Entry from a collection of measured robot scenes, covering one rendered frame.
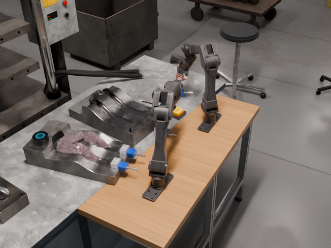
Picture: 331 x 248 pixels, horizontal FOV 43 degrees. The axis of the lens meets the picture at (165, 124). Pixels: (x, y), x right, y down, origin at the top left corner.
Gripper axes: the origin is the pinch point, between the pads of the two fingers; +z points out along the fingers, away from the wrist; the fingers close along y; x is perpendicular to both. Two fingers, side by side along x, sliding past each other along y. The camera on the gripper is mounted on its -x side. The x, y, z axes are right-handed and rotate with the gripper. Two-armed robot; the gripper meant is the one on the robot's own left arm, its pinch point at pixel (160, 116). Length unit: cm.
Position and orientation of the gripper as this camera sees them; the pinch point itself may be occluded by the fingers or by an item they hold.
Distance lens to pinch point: 230.2
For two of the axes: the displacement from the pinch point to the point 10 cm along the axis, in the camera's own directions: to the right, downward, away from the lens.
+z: -4.0, 5.6, 7.3
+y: -5.2, 5.1, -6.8
